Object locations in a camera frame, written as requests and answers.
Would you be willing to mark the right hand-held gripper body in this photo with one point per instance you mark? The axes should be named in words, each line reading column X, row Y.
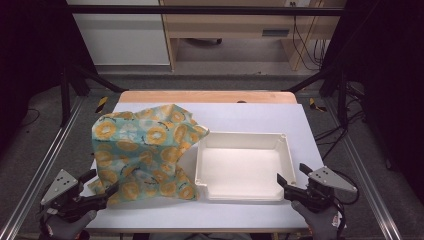
column 328, row 181

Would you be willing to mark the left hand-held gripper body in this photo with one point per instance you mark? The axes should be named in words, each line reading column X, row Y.
column 60, row 186

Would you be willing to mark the white plastic tray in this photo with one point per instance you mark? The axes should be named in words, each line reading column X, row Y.
column 240, row 166

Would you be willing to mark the green bag with orange print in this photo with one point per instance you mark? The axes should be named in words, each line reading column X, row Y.
column 140, row 150

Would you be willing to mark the person's left hand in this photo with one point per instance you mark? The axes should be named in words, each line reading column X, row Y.
column 63, row 230

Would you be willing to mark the person's right hand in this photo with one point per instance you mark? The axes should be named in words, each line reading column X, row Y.
column 321, row 225

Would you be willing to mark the yellow and black tape strip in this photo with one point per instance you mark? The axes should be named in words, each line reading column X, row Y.
column 313, row 104
column 101, row 104

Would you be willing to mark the black metal stand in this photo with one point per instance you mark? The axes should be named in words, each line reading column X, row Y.
column 65, row 96
column 342, row 100

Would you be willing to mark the white table mat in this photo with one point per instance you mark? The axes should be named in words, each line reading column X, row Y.
column 240, row 116

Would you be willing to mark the dark curtain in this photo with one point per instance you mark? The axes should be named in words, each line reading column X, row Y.
column 30, row 50
column 390, row 83

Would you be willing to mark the white cabinet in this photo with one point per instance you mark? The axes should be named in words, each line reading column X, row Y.
column 123, row 36

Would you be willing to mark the light wooden desk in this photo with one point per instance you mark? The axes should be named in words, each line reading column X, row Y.
column 233, row 25

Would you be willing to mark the aluminium rail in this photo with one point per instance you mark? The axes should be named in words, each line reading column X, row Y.
column 366, row 180
column 43, row 166

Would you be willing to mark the black horizontal frame bar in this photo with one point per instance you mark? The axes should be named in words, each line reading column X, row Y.
column 200, row 10

